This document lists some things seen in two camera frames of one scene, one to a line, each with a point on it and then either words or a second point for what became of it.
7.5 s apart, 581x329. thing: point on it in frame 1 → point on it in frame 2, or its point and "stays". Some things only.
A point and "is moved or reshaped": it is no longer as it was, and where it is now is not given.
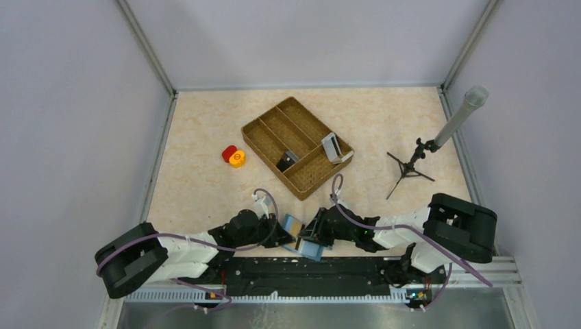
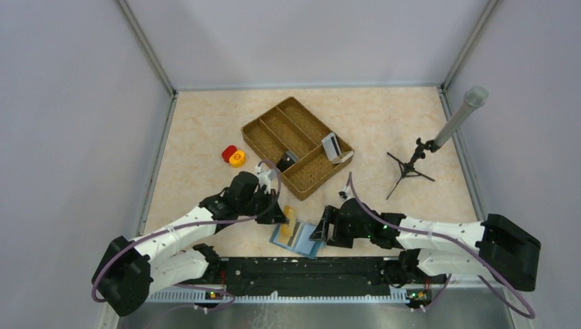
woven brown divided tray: x=288 y=137 stays
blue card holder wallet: x=309 y=249 is moved or reshaped
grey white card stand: x=332 y=149 stays
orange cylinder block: x=238 y=160 stays
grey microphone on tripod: x=473 y=99 stays
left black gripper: x=281 y=237 → x=273 y=215
